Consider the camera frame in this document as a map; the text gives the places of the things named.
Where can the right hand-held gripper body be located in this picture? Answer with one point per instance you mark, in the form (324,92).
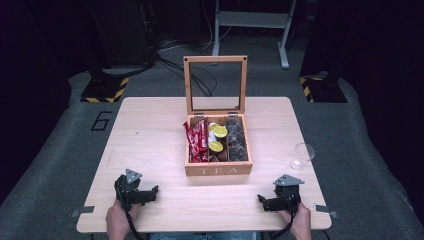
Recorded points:
(286,197)

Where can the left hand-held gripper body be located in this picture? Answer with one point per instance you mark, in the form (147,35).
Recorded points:
(131,195)

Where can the person's right hand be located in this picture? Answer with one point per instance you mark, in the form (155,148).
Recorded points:
(301,222)

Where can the person's left hand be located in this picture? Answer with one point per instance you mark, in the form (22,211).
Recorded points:
(117,221)

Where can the grey table clamp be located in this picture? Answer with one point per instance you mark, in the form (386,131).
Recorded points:
(324,210)

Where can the clear plastic cup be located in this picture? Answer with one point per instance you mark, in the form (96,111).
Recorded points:
(301,156)

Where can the wooden box with window lid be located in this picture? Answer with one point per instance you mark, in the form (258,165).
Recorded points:
(216,169)

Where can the red snack packet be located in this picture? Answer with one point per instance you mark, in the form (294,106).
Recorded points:
(191,141)
(204,141)
(199,140)

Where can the person's blue jeans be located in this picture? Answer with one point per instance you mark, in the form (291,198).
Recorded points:
(203,236)

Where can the dark tea packets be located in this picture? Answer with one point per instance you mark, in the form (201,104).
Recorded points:
(236,141)

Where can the lime green lid capsule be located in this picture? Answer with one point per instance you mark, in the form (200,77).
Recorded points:
(216,146)
(212,126)
(220,131)

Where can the white lid capsule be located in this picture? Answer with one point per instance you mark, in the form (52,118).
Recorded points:
(211,137)

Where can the black base with hazard stripes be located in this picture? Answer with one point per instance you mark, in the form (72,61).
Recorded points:
(321,90)
(105,89)

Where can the white metal stand frame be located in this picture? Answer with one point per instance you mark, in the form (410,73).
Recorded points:
(253,19)

